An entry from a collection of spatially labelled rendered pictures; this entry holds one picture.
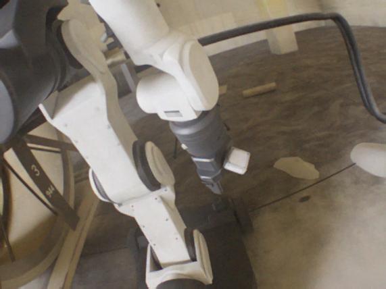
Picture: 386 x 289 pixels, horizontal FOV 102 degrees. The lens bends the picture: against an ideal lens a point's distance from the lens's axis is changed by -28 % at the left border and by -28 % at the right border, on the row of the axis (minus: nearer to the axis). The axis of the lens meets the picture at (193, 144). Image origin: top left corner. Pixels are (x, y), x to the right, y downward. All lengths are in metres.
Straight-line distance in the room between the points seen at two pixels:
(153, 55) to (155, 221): 0.49
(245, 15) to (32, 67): 9.31
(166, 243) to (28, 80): 0.58
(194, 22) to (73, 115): 8.62
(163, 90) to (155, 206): 0.39
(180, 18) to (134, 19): 8.71
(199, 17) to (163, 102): 8.74
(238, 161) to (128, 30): 0.31
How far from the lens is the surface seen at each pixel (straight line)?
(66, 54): 0.40
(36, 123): 1.27
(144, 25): 0.27
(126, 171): 0.51
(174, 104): 0.32
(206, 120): 0.35
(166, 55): 0.27
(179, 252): 0.71
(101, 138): 0.48
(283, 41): 5.10
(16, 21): 0.31
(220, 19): 9.17
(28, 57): 0.29
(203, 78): 0.30
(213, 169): 0.43
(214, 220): 0.94
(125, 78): 0.85
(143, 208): 0.63
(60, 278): 1.24
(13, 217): 2.45
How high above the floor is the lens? 0.88
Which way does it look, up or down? 26 degrees down
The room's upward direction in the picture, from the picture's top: 22 degrees counter-clockwise
